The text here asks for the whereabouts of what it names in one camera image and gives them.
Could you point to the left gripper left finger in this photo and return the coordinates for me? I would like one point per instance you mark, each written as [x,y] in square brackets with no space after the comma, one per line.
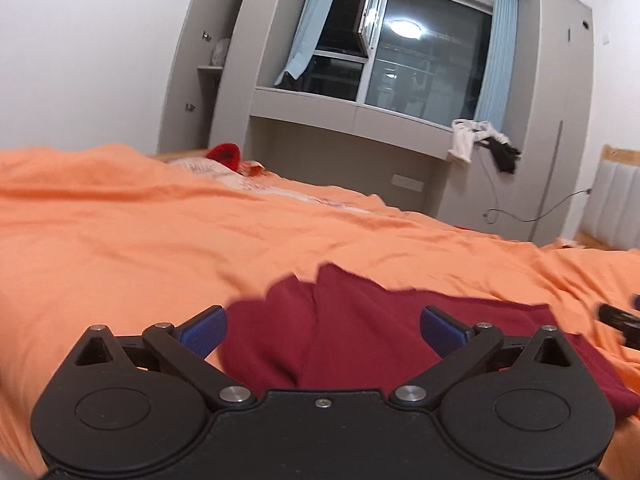
[203,333]

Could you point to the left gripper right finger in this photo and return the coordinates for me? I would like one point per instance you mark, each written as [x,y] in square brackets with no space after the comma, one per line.
[443,333]

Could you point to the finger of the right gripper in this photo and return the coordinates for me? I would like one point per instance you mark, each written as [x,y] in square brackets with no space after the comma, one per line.
[624,322]

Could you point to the dark red garment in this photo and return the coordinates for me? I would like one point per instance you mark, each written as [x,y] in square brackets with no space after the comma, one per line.
[339,330]

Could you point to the padded wooden headboard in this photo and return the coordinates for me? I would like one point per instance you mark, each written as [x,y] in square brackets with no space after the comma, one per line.
[610,220]

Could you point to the orange bed sheet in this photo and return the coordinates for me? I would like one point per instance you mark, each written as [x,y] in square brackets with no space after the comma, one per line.
[110,236]

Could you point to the patterned pink pillow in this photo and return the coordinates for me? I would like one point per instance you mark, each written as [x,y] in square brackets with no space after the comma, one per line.
[242,179]

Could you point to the grey window desk cabinet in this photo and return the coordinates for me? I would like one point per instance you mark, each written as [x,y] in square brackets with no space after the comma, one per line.
[327,141]

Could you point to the bright red cloth item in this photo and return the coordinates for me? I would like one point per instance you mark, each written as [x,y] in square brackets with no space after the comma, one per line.
[226,154]

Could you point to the black cloth on sill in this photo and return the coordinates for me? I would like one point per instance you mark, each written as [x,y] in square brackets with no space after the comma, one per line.
[505,156]

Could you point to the white cloth on sill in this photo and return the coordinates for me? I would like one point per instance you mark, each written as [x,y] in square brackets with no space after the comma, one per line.
[465,133]

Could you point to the grey open wardrobe door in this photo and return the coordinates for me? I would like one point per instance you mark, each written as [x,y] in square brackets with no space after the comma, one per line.
[190,97]

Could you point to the grey tall right wardrobe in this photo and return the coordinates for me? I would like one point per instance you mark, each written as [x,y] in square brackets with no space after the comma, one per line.
[546,119]

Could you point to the right light blue curtain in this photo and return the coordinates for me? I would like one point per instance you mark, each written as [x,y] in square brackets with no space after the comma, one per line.
[496,84]

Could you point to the light blue curtain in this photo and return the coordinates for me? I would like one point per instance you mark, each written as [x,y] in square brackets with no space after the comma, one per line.
[307,34]
[496,84]

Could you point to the open window sash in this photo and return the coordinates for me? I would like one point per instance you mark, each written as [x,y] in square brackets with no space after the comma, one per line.
[368,15]

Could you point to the left light blue curtain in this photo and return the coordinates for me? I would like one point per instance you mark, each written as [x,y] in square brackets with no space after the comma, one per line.
[307,34]

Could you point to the white wall socket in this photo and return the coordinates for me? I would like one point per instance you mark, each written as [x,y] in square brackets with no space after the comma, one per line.
[407,183]

